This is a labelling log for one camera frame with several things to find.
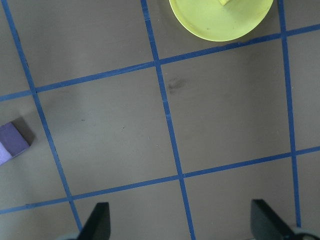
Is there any purple foam block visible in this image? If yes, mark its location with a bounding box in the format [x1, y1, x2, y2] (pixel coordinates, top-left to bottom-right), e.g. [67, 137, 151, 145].
[0, 116, 36, 166]

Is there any yellow plastic plate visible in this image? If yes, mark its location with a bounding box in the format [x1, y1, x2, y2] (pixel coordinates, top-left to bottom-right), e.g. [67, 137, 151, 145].
[168, 0, 275, 42]

